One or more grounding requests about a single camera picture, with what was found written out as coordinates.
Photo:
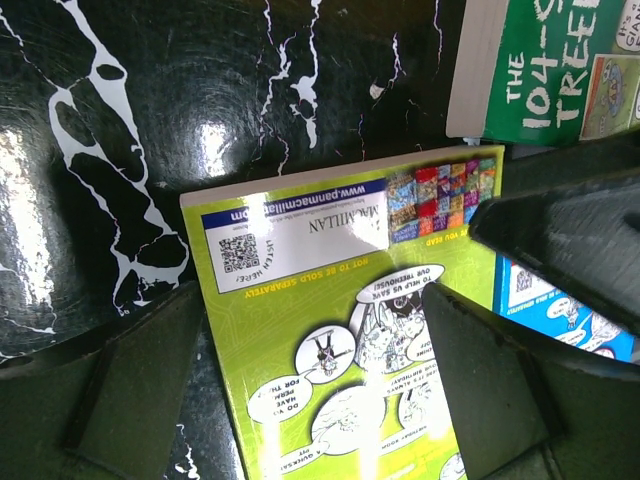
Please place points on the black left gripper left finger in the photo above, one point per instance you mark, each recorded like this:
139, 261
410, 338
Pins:
104, 404

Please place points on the lime green 65-Storey Treehouse book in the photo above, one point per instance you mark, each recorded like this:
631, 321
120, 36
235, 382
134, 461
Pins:
313, 287

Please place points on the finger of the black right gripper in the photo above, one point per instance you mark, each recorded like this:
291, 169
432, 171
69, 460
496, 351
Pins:
583, 238

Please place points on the green 104-Storey Treehouse book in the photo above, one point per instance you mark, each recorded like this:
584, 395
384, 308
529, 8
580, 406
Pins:
546, 73

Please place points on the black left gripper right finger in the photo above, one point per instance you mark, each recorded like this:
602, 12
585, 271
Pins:
526, 406

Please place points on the blue Treehouse book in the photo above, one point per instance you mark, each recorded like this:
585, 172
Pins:
524, 298

